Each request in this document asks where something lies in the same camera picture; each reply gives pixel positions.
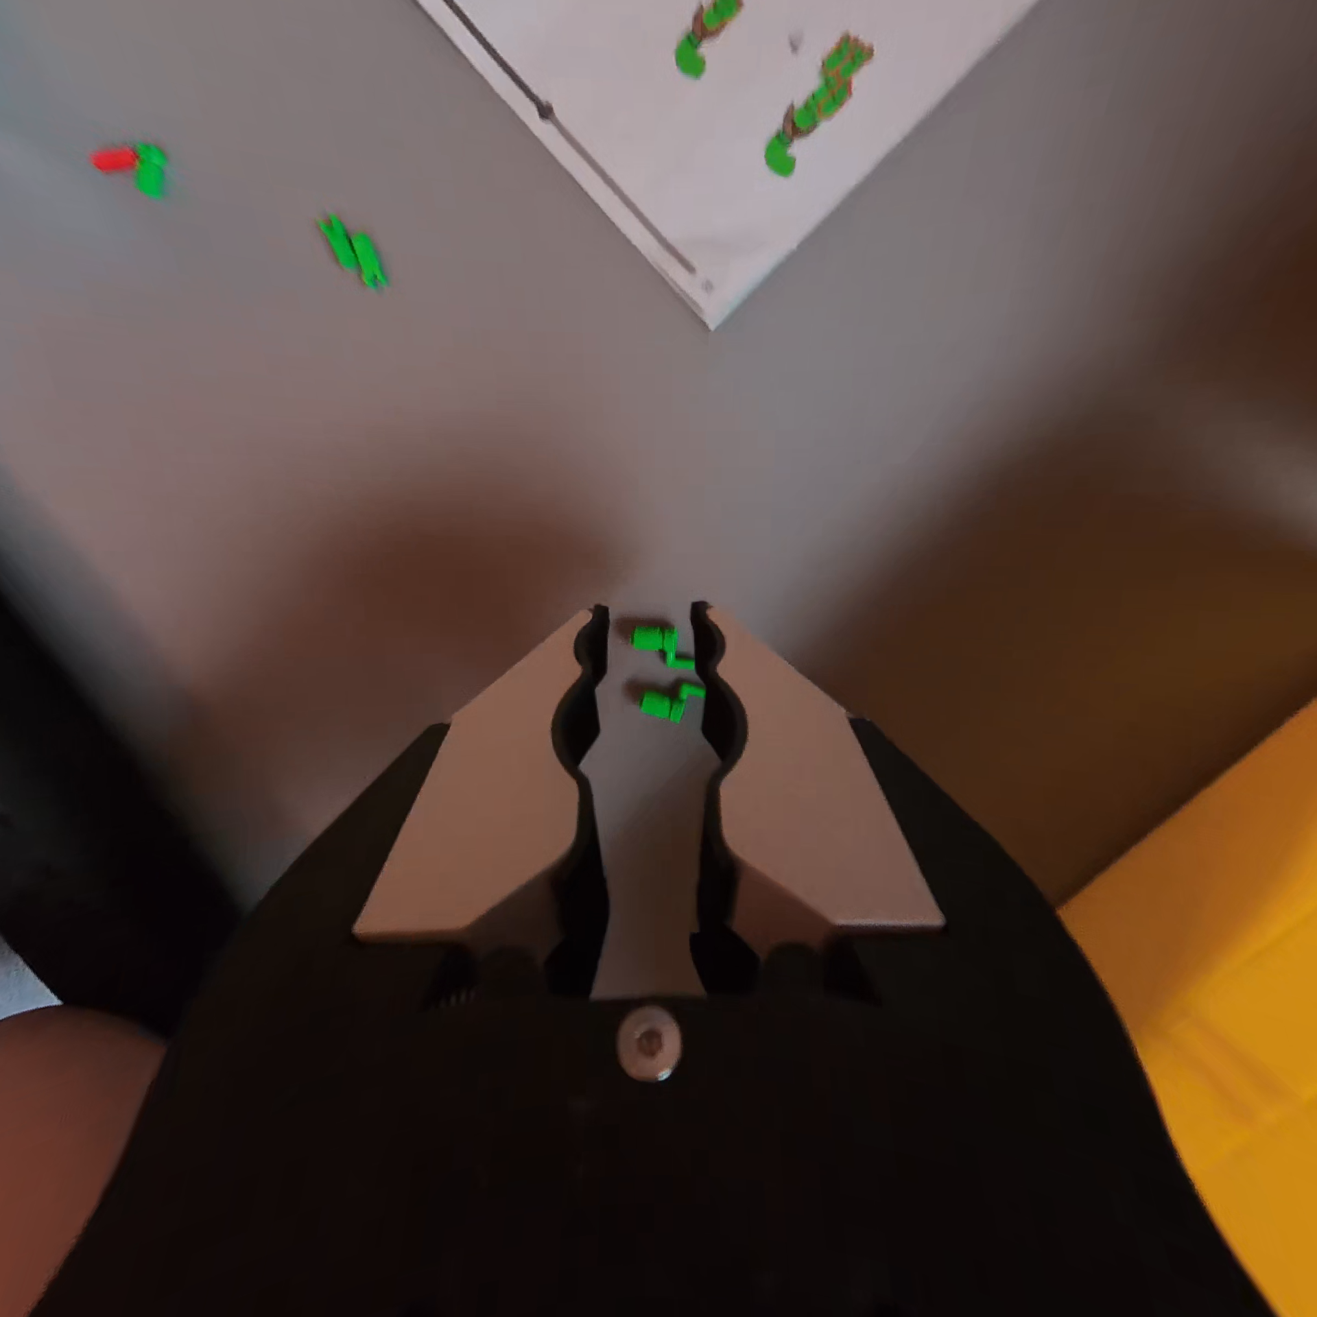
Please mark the red and green lego piece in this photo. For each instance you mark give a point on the red and green lego piece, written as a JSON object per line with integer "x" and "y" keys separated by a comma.
{"x": 145, "y": 170}

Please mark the lego instruction booklet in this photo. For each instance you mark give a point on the lego instruction booklet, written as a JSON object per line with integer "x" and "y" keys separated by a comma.
{"x": 639, "y": 124}

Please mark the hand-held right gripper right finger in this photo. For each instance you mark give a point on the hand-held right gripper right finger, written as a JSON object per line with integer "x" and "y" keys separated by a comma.
{"x": 813, "y": 823}

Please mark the yellow stacked storage bins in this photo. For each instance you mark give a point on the yellow stacked storage bins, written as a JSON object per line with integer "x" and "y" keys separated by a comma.
{"x": 1235, "y": 977}

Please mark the flat green lego leaf piece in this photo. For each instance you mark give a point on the flat green lego leaf piece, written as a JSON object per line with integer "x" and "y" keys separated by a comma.
{"x": 355, "y": 253}

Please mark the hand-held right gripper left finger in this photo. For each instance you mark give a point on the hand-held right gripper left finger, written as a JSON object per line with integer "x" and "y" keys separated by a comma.
{"x": 484, "y": 823}

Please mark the small green lego clip piece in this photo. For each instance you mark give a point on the small green lego clip piece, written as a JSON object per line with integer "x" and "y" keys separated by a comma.
{"x": 661, "y": 704}
{"x": 652, "y": 640}

